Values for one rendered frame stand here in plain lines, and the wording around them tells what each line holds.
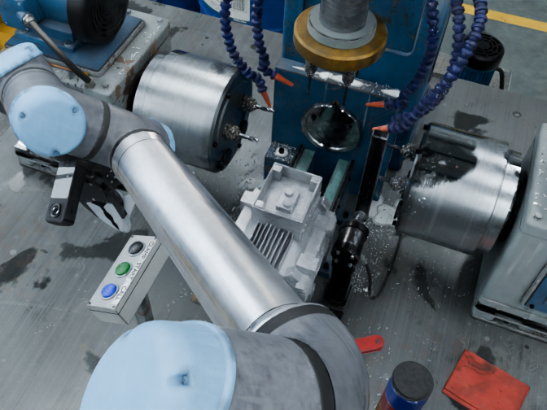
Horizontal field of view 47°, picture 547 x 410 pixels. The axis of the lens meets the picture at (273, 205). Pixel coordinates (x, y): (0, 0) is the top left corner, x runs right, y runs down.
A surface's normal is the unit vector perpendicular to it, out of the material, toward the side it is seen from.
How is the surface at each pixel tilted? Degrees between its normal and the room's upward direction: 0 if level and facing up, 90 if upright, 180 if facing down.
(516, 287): 90
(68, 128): 68
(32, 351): 0
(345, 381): 45
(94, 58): 0
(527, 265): 90
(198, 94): 28
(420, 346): 0
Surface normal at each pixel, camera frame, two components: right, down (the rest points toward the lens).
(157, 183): -0.37, -0.65
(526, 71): 0.04, -0.62
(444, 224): -0.34, 0.62
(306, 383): 0.65, -0.48
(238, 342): 0.47, -0.86
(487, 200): -0.22, 0.05
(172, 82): -0.09, -0.32
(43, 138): 0.41, 0.44
